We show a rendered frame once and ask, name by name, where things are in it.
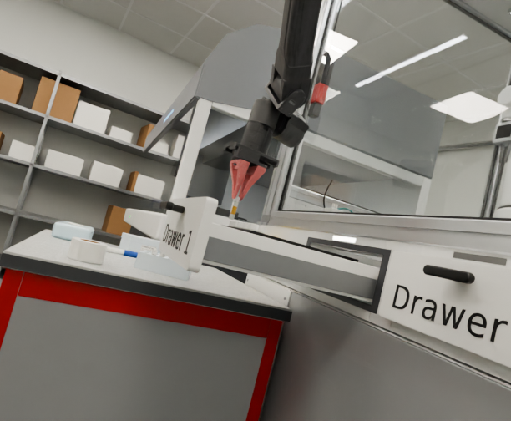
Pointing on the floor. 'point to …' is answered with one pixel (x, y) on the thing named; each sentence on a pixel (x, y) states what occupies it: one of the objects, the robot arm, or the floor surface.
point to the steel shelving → (45, 134)
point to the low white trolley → (122, 342)
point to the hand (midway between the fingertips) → (237, 195)
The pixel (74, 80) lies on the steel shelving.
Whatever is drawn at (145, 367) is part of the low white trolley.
